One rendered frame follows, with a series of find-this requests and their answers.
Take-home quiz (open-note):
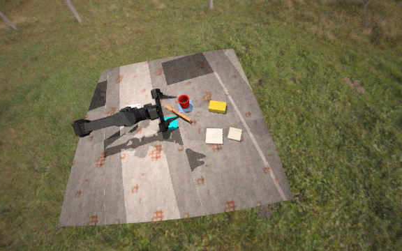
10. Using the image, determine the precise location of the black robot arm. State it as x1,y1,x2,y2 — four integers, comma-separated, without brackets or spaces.
72,103,159,137

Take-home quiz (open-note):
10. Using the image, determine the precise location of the yellow rectangular block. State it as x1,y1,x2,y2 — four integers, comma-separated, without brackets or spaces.
209,100,226,113

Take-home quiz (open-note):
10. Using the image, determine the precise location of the dark red cup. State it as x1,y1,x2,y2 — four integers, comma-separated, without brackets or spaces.
178,95,189,109

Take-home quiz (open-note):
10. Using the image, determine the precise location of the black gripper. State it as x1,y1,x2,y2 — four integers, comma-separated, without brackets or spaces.
142,89,181,132

